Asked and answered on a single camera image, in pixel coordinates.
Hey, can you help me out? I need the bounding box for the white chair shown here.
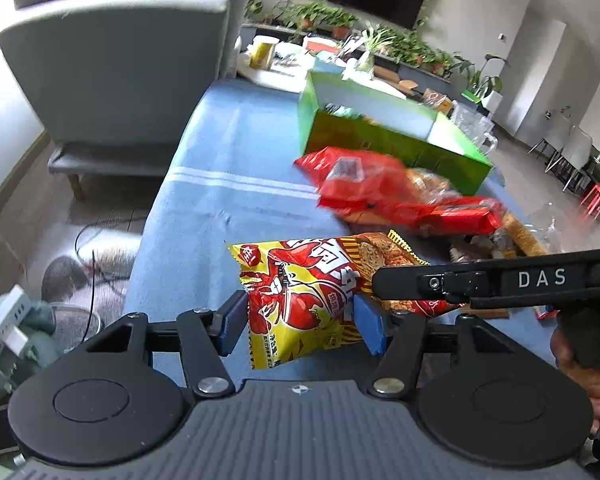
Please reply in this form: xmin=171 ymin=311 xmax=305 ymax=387
xmin=527 ymin=125 xmax=600 ymax=194

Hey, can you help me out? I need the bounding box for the yellow lobster print snack bag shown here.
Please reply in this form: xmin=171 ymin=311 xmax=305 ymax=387
xmin=228 ymin=231 xmax=463 ymax=372

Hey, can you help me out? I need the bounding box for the black floor cable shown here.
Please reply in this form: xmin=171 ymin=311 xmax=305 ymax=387
xmin=74 ymin=219 xmax=147 ymax=313

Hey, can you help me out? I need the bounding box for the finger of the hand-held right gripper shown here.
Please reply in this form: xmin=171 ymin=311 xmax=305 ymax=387
xmin=371 ymin=248 xmax=600 ymax=311

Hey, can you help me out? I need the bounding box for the clear glass mug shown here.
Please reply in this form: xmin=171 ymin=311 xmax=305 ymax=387
xmin=451 ymin=101 xmax=501 ymax=157

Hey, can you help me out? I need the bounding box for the orange bread packet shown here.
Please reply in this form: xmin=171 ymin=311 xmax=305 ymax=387
xmin=499 ymin=211 xmax=549 ymax=257

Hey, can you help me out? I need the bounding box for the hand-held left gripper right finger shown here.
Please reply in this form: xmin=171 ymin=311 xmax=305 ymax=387
xmin=352 ymin=294 xmax=556 ymax=402

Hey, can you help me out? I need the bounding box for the blue striped tablecloth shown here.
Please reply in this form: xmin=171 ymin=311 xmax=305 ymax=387
xmin=121 ymin=77 xmax=511 ymax=392

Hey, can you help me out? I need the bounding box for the large red snack bag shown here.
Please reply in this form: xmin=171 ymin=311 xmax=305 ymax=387
xmin=294 ymin=146 xmax=421 ymax=223

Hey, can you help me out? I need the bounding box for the row of potted plants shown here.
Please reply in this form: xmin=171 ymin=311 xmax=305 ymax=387
xmin=242 ymin=0 xmax=506 ymax=108

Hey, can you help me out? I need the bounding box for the yellow cup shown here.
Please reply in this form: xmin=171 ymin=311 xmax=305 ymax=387
xmin=249 ymin=36 xmax=280 ymax=70

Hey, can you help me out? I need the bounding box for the long red snack packet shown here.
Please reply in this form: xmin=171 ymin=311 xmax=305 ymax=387
xmin=412 ymin=196 xmax=507 ymax=237

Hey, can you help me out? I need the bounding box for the green cardboard box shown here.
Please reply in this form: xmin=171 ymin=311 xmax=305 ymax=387
xmin=296 ymin=71 xmax=494 ymax=196

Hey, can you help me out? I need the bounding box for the person's right hand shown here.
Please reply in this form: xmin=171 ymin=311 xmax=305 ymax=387
xmin=550 ymin=327 xmax=600 ymax=423

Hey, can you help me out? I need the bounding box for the white power strip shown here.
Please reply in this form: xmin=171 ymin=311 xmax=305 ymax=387
xmin=0 ymin=284 xmax=32 ymax=392

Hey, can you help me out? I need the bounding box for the grey sofa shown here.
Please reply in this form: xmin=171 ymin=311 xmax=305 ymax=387
xmin=0 ymin=0 xmax=253 ymax=200

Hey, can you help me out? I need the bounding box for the clear plastic bag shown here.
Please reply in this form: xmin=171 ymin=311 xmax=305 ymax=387
xmin=524 ymin=201 xmax=600 ymax=257

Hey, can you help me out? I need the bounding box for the clear bun packet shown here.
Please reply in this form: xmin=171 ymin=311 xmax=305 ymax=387
xmin=404 ymin=166 xmax=463 ymax=207

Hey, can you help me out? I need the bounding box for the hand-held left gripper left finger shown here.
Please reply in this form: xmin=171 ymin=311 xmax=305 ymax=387
xmin=82 ymin=290 xmax=251 ymax=399

